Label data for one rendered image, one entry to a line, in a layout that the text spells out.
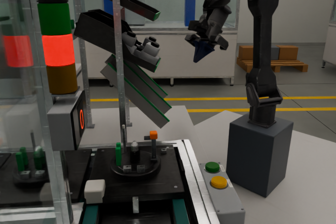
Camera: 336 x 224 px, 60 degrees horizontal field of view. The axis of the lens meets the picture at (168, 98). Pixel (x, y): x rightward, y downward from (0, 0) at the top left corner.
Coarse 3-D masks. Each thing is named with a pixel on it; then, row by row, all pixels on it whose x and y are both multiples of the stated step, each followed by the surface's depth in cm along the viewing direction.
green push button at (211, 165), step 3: (207, 162) 83; (210, 162) 83; (213, 162) 83; (207, 165) 81; (210, 165) 81; (213, 165) 81; (216, 165) 81; (207, 168) 81; (210, 168) 80; (213, 168) 80; (216, 168) 80; (210, 171) 80; (213, 171) 80; (216, 171) 80
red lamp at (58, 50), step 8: (48, 40) 47; (56, 40) 47; (64, 40) 48; (48, 48) 48; (56, 48) 48; (64, 48) 48; (72, 48) 50; (48, 56) 48; (56, 56) 48; (64, 56) 48; (72, 56) 50; (48, 64) 49; (56, 64) 48; (64, 64) 49
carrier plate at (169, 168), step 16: (96, 160) 84; (160, 160) 84; (176, 160) 84; (96, 176) 77; (112, 176) 77; (160, 176) 77; (176, 176) 77; (112, 192) 71; (128, 192) 71; (144, 192) 71; (160, 192) 71; (176, 192) 71
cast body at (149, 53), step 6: (150, 42) 100; (144, 48) 97; (150, 48) 97; (156, 48) 97; (138, 54) 100; (144, 54) 98; (150, 54) 97; (156, 54) 98; (150, 60) 98; (156, 60) 98
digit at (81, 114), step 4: (80, 104) 54; (80, 108) 54; (80, 112) 54; (80, 116) 54; (80, 120) 54; (80, 124) 54; (84, 124) 57; (80, 128) 53; (80, 132) 53; (80, 136) 53
